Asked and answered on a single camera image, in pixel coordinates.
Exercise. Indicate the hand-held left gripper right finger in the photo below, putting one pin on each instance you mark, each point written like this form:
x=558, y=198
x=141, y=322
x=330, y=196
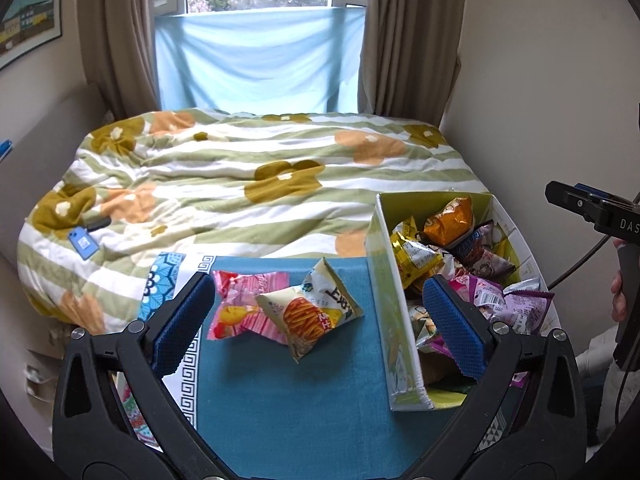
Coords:
x=450, y=325

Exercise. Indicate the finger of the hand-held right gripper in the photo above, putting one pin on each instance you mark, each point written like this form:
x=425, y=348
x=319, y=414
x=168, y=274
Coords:
x=600, y=210

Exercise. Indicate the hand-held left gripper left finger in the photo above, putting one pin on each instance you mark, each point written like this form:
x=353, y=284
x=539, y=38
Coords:
x=185, y=325

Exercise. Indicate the pink snack bag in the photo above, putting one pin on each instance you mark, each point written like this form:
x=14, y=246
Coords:
x=235, y=310

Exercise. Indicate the yellow-green cardboard box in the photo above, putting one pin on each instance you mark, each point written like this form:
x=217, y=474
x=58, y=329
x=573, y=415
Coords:
x=395, y=310

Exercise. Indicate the cream fries snack bag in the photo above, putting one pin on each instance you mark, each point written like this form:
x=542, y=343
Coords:
x=305, y=320

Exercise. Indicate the person's right hand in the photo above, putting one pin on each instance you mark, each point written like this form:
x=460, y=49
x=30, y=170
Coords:
x=618, y=300

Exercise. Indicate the magenta snack packet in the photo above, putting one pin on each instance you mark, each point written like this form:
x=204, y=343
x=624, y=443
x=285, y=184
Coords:
x=475, y=290

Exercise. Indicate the pale fleece blanket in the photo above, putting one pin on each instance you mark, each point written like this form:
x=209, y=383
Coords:
x=595, y=360

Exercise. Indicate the pink and brown snack packet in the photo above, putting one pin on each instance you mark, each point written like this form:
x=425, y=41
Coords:
x=492, y=262

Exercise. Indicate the purple snack packet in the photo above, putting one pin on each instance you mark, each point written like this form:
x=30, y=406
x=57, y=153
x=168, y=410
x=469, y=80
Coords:
x=525, y=310

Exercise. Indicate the maroon snack packet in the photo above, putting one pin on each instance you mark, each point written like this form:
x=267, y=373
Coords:
x=472, y=247

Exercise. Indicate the orange snack bag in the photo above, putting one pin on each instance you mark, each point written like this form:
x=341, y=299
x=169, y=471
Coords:
x=450, y=222

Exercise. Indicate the blue tag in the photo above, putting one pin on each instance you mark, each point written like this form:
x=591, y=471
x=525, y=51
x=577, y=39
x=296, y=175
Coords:
x=82, y=244

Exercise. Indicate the teal patterned tablecloth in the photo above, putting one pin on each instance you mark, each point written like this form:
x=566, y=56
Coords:
x=300, y=410

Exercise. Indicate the floral striped blanket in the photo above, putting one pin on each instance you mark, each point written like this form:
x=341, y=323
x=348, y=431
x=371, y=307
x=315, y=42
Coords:
x=225, y=185

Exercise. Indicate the beige headboard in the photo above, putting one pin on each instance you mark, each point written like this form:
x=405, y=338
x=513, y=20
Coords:
x=45, y=150

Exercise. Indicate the beige curtain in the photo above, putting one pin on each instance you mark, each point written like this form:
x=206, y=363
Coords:
x=410, y=40
x=115, y=35

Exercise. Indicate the light blue cloth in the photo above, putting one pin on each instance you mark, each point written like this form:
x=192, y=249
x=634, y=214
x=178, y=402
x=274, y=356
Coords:
x=260, y=55

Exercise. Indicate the framed wall picture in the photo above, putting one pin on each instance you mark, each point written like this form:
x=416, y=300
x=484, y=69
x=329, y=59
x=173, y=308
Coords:
x=27, y=15

